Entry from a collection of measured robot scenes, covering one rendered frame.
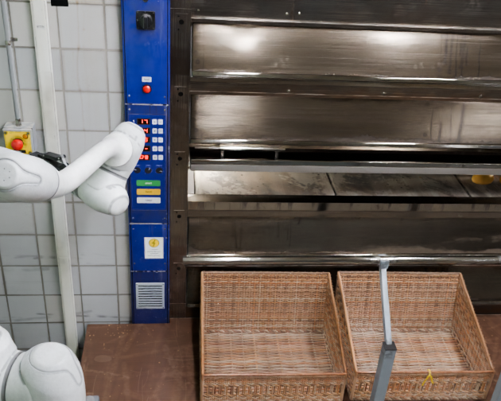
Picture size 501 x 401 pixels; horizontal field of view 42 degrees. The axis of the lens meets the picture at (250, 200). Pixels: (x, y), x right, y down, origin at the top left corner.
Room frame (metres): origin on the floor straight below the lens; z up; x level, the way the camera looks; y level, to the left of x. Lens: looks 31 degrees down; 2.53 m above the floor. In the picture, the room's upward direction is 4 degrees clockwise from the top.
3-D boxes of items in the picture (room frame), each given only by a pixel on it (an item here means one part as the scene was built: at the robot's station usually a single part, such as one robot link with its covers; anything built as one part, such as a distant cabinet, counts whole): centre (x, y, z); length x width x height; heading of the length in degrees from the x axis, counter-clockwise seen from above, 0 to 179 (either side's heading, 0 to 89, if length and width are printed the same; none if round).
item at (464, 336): (2.06, -0.69, 0.72); 0.56 x 0.49 x 0.28; 96
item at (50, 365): (1.24, 0.50, 1.17); 0.18 x 0.16 x 0.22; 83
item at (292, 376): (1.99, -0.12, 0.72); 0.56 x 0.49 x 0.28; 96
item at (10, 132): (2.09, 0.84, 1.46); 0.10 x 0.07 x 0.10; 98
